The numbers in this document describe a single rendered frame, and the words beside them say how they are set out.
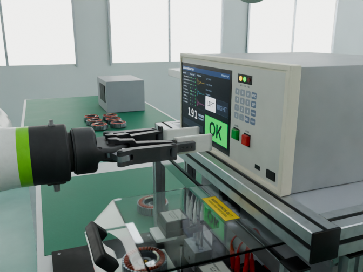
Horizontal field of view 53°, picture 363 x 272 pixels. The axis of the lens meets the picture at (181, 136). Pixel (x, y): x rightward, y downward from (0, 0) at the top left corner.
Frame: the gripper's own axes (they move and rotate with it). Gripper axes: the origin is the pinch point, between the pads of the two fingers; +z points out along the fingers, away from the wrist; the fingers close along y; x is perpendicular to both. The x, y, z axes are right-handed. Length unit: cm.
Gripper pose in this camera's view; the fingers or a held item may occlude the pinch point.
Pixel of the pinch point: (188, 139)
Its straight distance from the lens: 65.5
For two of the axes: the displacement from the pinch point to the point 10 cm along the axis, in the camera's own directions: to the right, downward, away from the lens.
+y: 3.6, 2.5, -9.0
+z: 9.3, -0.9, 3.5
